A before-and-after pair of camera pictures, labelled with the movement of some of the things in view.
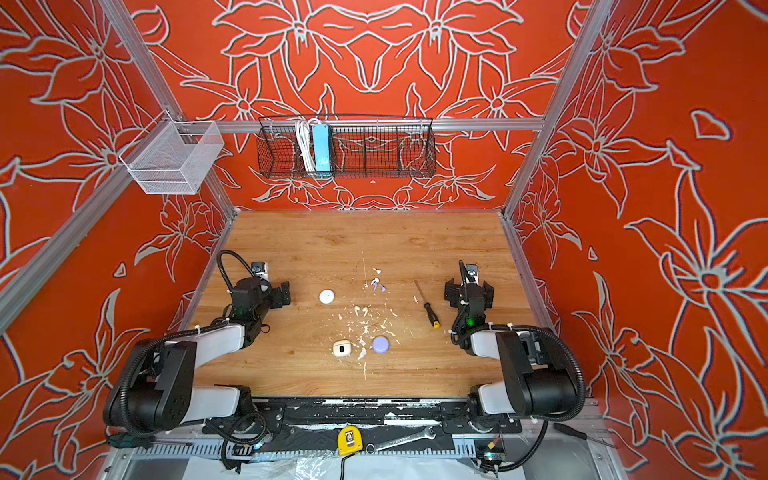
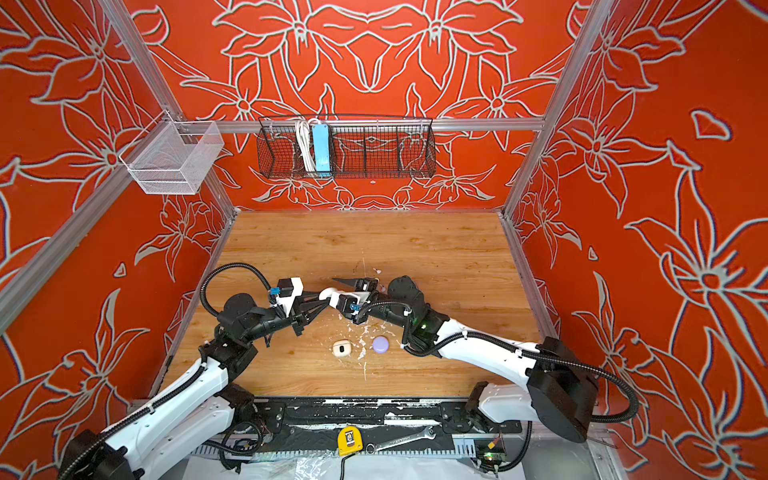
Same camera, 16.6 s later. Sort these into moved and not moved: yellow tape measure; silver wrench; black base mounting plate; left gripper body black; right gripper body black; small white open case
Moved: left gripper body black; right gripper body black
Not moved: black base mounting plate; yellow tape measure; small white open case; silver wrench
